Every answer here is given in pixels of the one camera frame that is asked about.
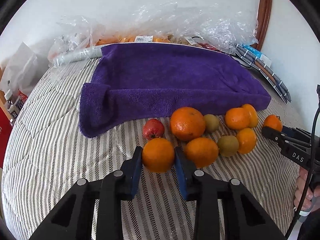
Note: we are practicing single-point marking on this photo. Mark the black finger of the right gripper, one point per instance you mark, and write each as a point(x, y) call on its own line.
point(296, 133)
point(277, 137)

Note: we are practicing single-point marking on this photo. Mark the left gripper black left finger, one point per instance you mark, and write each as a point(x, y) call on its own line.
point(72, 216)

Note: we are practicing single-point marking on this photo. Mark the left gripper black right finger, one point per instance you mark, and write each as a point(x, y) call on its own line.
point(223, 208)

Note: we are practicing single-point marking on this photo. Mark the small stemmed tangerine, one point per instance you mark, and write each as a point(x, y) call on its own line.
point(274, 122)

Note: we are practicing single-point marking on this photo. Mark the elongated yellow-orange citrus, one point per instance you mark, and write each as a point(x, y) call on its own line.
point(253, 115)

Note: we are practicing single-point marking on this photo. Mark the right lower orange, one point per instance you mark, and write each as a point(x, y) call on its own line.
point(247, 140)

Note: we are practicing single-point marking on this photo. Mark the wide orange beside citrus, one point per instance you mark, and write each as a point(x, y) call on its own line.
point(237, 118)

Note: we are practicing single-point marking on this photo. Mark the lower green kiwi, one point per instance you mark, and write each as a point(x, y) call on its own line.
point(228, 145)

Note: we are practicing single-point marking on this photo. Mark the green kiwi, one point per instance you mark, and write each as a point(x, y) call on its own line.
point(212, 123)
point(228, 145)

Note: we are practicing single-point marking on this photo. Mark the front middle orange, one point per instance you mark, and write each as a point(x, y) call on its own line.
point(201, 151)

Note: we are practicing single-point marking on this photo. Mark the upper green kiwi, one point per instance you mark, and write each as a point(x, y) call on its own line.
point(212, 123)

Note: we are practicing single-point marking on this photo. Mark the striped quilt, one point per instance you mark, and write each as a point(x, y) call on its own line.
point(46, 154)

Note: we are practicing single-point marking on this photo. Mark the blue plaid folded cloth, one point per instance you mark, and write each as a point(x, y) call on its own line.
point(266, 71)

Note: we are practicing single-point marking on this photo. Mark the blue white tissue box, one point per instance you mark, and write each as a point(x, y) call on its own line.
point(258, 54)

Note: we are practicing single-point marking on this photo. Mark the large orange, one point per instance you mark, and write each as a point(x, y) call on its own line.
point(187, 123)

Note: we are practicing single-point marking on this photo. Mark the red apple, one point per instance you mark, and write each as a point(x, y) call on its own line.
point(153, 129)

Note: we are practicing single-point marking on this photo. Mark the red paper bag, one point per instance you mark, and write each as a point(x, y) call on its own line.
point(6, 129)

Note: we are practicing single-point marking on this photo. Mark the clear plastic fruit bags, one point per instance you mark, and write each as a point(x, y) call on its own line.
point(220, 25)

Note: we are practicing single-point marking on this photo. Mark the plastic drink bottle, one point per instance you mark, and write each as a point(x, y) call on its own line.
point(15, 104)

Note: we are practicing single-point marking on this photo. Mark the purple towel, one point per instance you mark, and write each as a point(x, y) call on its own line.
point(151, 80)

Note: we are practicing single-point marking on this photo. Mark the white plastic bag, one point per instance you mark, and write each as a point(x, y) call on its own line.
point(20, 74)

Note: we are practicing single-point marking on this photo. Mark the brown wooden frame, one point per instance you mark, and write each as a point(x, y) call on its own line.
point(264, 13)

